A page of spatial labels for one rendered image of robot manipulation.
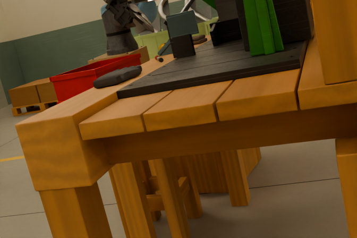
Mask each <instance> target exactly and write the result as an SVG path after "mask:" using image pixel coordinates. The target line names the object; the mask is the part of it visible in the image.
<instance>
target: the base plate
mask: <svg viewBox="0 0 357 238"><path fill-rule="evenodd" d="M307 41H308V40H304V41H298V42H292V43H289V44H284V45H283V46H284V49H283V51H279V52H275V53H274V54H269V55H265V54H262V55H257V56H251V54H250V51H247V52H246V51H245V50H244V45H243V40H242V39H238V40H233V41H228V42H223V43H221V44H219V45H218V46H213V42H212V40H209V41H207V42H206V43H204V44H202V45H200V46H198V47H196V48H195V55H194V56H189V57H184V58H178V59H177V58H176V59H174V60H172V61H171V62H169V63H167V64H165V65H163V66H161V67H160V68H158V69H156V70H154V71H152V72H150V73H149V74H147V75H145V76H143V77H141V78H139V79H137V80H136V81H134V82H132V83H130V84H128V85H127V86H125V87H123V88H121V89H120V90H118V91H116V93H117V97H118V99H122V98H129V97H134V96H141V95H147V94H153V93H157V92H163V91H169V90H175V89H182V88H187V87H194V86H200V85H204V84H210V83H216V82H222V81H228V80H235V79H240V78H247V77H253V76H257V75H263V74H269V73H275V72H281V71H288V70H293V69H300V68H301V65H302V60H303V56H304V52H305V48H306V45H307Z"/></svg>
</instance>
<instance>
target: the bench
mask: <svg viewBox="0 0 357 238"><path fill-rule="evenodd" d="M313 23H314V21H313ZM78 126H79V130H80V133H81V137H82V140H91V139H99V138H102V140H103V143H104V147H105V151H106V155H107V159H108V162H109V164H110V165H111V164H120V163H129V162H138V161H143V160H152V159H162V158H171V157H179V156H188V155H197V154H207V153H212V152H220V155H221V159H222V163H223V168H224V173H225V178H226V183H227V187H228V192H229V197H230V200H231V205H232V207H235V206H248V205H249V202H250V199H251V197H250V191H249V187H248V182H247V177H246V173H245V168H244V163H243V158H242V153H241V149H248V148H257V147H266V146H275V145H284V144H290V143H299V142H308V141H317V140H326V139H335V138H337V139H335V148H336V159H337V166H338V172H339V178H340V183H341V189H342V195H343V201H344V208H345V214H346V220H347V227H348V233H349V237H350V238H357V80H354V81H348V82H341V83H334V84H324V79H323V75H322V69H321V62H320V56H319V50H318V43H317V37H316V31H315V24H314V29H313V35H312V39H309V40H308V41H307V45H306V48H305V52H304V56H303V60H302V65H301V68H300V69H293V70H288V71H281V72H275V73H269V74H263V75H257V76H251V77H247V78H240V79H235V80H228V81H222V82H216V83H210V84H204V85H200V86H194V87H187V88H182V89H175V90H169V91H163V92H157V93H151V94H147V95H141V96H134V97H129V98H122V99H119V100H118V101H116V102H114V103H112V104H111V105H109V106H107V107H106V108H104V109H102V110H101V111H99V112H97V113H96V114H94V115H93V116H91V117H89V118H87V119H86V120H84V121H82V122H81V123H79V124H78ZM39 194H40V197H41V201H42V205H43V207H44V210H45V214H46V217H47V220H48V223H49V227H50V230H51V233H52V236H53V238H113V237H112V233H111V229H110V226H109V223H108V219H107V216H106V212H105V208H104V204H103V201H102V198H101V194H100V191H99V187H98V183H97V182H95V183H94V184H93V185H92V186H82V187H76V188H66V189H55V190H45V191H39Z"/></svg>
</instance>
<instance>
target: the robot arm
mask: <svg viewBox="0 0 357 238"><path fill-rule="evenodd" d="M103 1H104V2H105V3H107V4H106V5H104V6H102V7H101V9H100V11H101V17H102V19H103V24H104V28H105V32H106V36H107V47H106V52H107V56H111V55H118V54H123V53H127V52H131V51H134V50H137V49H139V47H138V44H137V42H136V40H135V38H134V37H133V35H132V33H131V29H130V28H133V27H136V28H135V32H136V33H141V32H144V31H145V30H147V29H148V30H149V31H151V32H154V28H153V26H152V24H151V23H152V22H153V21H154V20H155V18H156V15H157V7H156V3H155V1H150V2H140V3H135V1H128V0H103Z"/></svg>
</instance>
